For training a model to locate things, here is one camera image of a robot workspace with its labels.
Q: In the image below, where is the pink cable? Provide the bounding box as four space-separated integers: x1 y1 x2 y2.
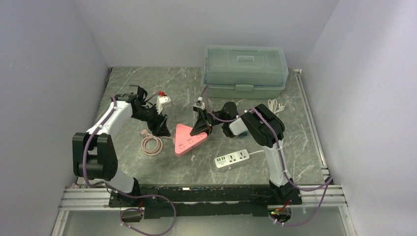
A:
140 129 175 157

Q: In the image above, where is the green plastic storage box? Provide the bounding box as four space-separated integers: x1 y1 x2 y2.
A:
202 45 289 99

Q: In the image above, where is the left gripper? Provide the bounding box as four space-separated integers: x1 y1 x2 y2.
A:
131 103 171 137

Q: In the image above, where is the aluminium rail frame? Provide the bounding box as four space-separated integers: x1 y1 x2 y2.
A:
50 69 359 236

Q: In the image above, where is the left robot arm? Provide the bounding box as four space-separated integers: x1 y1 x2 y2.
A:
72 85 172 207

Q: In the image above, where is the white power strip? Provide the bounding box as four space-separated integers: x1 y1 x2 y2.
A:
214 149 250 169

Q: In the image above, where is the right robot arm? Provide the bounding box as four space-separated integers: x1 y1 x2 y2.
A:
190 101 300 204

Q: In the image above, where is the pink triangular socket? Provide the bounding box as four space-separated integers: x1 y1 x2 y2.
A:
175 124 208 157

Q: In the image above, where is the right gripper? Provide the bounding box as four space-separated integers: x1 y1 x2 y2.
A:
190 109 228 140

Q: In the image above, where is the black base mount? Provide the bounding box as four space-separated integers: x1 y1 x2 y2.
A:
108 184 302 219

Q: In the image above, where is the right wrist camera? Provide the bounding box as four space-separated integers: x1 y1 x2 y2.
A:
193 100 205 112

